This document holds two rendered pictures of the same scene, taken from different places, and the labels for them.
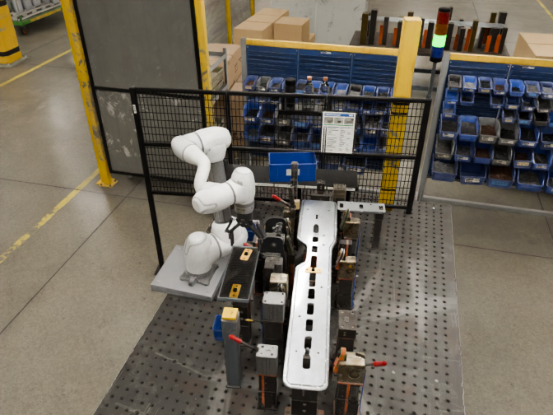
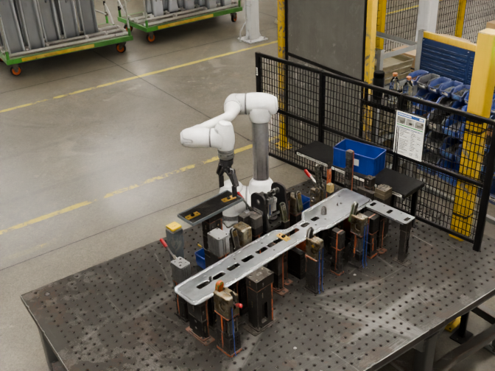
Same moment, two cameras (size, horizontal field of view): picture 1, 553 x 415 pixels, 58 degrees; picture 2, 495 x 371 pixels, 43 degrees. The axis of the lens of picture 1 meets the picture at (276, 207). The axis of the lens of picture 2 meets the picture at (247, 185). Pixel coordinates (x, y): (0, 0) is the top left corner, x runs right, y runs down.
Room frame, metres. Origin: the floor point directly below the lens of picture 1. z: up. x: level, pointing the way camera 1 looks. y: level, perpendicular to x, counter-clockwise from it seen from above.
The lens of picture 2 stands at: (-0.34, -1.98, 2.99)
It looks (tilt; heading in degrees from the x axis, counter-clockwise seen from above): 30 degrees down; 42
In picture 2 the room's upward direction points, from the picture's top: 2 degrees counter-clockwise
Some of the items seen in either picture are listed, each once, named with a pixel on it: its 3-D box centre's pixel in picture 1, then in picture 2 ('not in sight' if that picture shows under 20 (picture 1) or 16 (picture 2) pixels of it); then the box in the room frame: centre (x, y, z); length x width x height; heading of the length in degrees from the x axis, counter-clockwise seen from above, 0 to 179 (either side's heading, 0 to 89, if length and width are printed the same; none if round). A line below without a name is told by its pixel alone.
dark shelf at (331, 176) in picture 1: (289, 177); (356, 167); (2.87, -0.09, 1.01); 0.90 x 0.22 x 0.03; 84
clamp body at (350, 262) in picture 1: (345, 283); (314, 264); (2.00, -0.37, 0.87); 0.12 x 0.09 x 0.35; 84
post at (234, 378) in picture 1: (232, 350); (177, 262); (1.50, 0.20, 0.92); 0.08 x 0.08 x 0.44; 84
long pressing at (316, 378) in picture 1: (314, 273); (281, 239); (1.93, -0.19, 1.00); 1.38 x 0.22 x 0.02; 174
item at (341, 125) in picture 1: (337, 132); (409, 135); (2.96, -0.40, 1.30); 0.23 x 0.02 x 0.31; 84
